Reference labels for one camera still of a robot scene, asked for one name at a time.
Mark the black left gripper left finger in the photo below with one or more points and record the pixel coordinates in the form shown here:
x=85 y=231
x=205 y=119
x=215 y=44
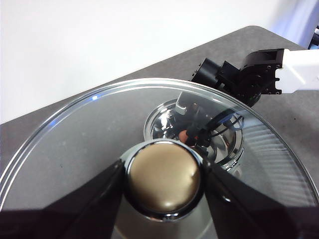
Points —
x=62 y=221

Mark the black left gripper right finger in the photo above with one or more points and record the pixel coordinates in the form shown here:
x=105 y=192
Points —
x=249 y=214

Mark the glass lid with green knob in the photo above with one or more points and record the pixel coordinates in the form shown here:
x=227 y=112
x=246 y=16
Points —
x=164 y=179

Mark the pale grey camera box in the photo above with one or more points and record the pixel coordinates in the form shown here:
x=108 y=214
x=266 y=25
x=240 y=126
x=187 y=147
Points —
x=182 y=102

